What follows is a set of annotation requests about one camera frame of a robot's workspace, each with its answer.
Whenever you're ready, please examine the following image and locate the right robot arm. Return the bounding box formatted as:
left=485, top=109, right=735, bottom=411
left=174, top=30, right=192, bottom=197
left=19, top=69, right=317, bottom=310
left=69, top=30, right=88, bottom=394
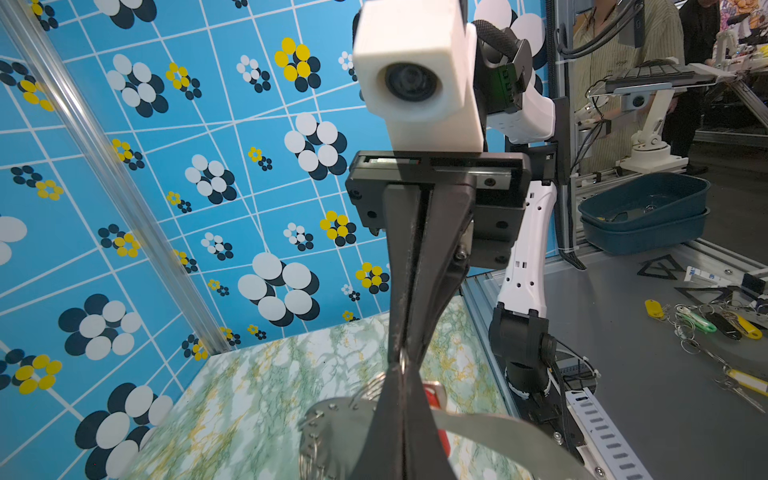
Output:
left=346, top=2, right=558, bottom=393

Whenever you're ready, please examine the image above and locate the person in striped shirt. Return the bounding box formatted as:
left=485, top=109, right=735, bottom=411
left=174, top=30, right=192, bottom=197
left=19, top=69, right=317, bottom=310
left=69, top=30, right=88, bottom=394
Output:
left=569, top=0, right=686, bottom=175

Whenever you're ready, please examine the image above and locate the loose keys pile outside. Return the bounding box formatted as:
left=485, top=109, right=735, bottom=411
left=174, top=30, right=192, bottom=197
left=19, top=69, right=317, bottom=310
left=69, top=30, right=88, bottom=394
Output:
left=665, top=304, right=767, bottom=415

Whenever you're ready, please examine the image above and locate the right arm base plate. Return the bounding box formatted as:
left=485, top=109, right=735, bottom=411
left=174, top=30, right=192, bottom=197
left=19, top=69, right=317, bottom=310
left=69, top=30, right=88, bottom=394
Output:
left=513, top=368, right=586, bottom=466

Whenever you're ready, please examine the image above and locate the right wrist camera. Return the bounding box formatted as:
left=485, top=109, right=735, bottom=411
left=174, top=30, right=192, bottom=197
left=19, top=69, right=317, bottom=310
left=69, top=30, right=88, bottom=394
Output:
left=353, top=0, right=484, bottom=153

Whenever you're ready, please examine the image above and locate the perforated cable duct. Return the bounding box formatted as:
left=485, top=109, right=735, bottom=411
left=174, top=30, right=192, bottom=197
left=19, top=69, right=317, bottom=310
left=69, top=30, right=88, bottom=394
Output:
left=565, top=389, right=652, bottom=480

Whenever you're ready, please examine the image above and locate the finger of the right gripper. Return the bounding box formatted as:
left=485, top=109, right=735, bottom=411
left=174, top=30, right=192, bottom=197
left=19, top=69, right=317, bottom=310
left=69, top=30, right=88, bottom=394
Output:
left=383, top=184, right=425, bottom=368
left=411, top=184, right=475, bottom=363

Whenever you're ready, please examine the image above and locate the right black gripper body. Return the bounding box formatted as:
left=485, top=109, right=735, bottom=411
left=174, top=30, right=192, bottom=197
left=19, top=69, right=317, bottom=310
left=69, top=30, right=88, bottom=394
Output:
left=346, top=151, right=532, bottom=269

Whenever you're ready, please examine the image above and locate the dark teal plastic bin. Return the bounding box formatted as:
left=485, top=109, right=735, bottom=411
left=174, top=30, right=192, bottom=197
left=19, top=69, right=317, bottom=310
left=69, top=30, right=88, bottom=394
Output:
left=578, top=172, right=710, bottom=255

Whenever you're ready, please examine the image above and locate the grey metal key ring plate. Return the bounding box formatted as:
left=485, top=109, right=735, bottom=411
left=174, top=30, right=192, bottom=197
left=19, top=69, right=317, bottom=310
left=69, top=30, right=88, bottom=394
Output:
left=298, top=396, right=593, bottom=479

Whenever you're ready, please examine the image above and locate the aluminium front rail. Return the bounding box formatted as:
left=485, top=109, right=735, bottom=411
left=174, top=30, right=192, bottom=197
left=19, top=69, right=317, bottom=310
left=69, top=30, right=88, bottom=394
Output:
left=461, top=239, right=768, bottom=480

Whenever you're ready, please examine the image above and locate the right corner aluminium post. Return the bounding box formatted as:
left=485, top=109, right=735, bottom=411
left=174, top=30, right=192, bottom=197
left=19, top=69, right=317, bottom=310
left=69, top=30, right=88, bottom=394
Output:
left=1, top=1, right=232, bottom=355

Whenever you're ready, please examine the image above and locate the red key tag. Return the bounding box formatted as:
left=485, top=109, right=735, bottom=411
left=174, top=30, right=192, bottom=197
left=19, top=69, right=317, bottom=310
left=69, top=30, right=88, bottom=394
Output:
left=423, top=381, right=451, bottom=457

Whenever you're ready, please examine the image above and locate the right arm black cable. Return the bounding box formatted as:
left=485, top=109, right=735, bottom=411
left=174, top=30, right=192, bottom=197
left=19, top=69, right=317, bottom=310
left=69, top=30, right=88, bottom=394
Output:
left=551, top=338, right=601, bottom=397

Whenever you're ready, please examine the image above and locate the yellow key tag outside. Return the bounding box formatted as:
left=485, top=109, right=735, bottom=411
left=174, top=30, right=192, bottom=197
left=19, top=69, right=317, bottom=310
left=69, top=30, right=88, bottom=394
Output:
left=644, top=299, right=666, bottom=321

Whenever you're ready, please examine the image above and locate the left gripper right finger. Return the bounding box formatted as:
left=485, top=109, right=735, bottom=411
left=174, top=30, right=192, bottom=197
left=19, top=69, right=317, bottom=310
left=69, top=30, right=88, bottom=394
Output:
left=403, top=365, right=456, bottom=479

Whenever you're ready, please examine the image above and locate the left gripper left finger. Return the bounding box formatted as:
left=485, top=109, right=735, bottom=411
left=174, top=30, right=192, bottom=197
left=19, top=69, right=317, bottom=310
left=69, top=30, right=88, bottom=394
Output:
left=351, top=366, right=404, bottom=480

